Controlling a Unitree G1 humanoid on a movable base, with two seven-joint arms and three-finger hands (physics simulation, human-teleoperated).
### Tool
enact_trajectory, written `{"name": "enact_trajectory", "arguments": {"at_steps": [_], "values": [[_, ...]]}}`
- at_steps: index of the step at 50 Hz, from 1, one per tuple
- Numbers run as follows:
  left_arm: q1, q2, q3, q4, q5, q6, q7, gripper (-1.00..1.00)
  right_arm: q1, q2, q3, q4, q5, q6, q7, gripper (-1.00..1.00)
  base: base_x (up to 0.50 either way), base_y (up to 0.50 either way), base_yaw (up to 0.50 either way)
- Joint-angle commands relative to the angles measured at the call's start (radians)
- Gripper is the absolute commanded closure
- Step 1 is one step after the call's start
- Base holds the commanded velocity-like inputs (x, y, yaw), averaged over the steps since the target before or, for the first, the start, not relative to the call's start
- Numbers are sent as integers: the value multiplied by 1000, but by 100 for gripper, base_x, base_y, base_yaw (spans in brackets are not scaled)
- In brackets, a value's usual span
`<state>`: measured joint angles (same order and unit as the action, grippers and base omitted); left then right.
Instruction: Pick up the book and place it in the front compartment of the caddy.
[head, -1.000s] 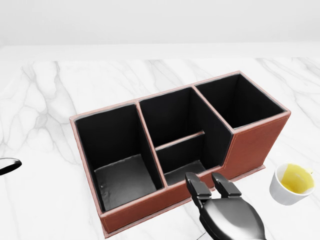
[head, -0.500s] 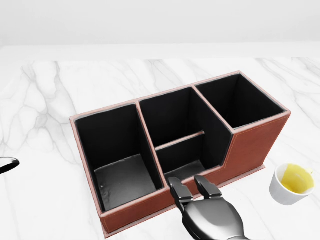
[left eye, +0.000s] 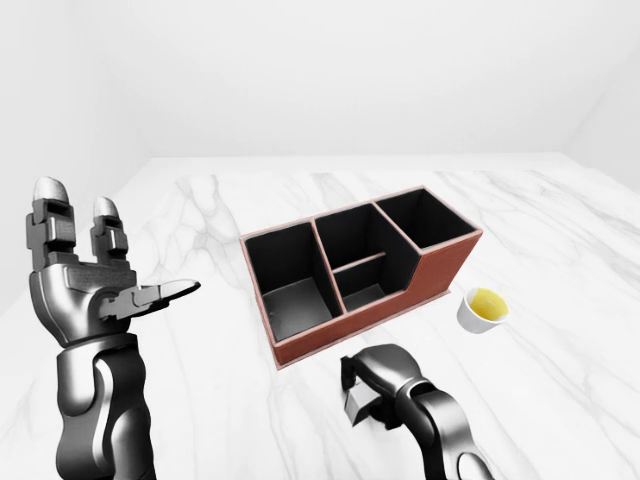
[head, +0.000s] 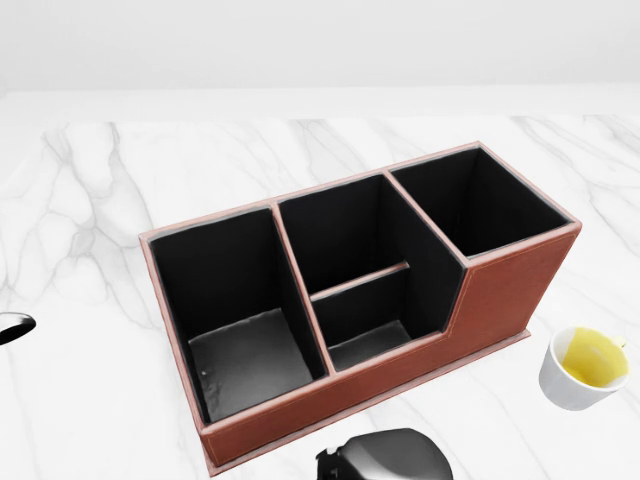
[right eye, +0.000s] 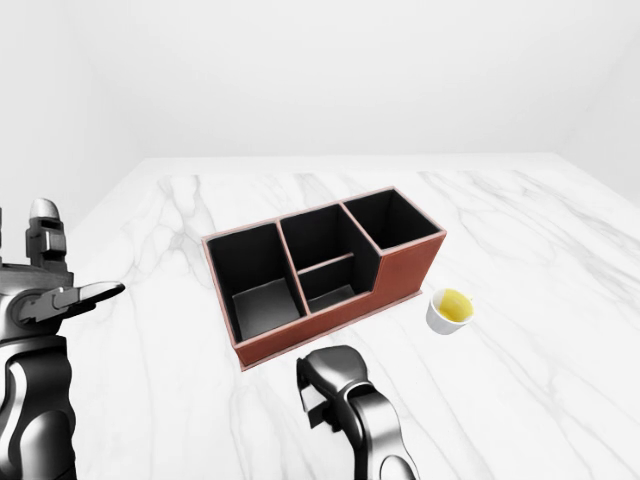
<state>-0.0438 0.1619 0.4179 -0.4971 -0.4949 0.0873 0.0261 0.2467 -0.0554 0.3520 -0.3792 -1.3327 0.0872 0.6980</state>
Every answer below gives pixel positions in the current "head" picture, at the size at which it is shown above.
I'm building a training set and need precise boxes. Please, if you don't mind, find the left silver and black robot hand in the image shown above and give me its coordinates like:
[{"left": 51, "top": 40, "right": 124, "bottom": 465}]
[{"left": 0, "top": 311, "right": 38, "bottom": 348}]

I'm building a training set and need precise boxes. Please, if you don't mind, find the right silver and black robot hand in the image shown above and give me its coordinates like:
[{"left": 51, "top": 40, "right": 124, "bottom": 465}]
[{"left": 314, "top": 427, "right": 455, "bottom": 480}]

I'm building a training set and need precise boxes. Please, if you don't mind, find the red-brown desk caddy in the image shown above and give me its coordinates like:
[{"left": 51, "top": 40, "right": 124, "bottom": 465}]
[{"left": 138, "top": 140, "right": 584, "bottom": 477}]

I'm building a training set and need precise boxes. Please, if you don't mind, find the white mug with yellow inside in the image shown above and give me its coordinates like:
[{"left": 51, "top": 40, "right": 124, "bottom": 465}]
[{"left": 538, "top": 325, "right": 633, "bottom": 413}]

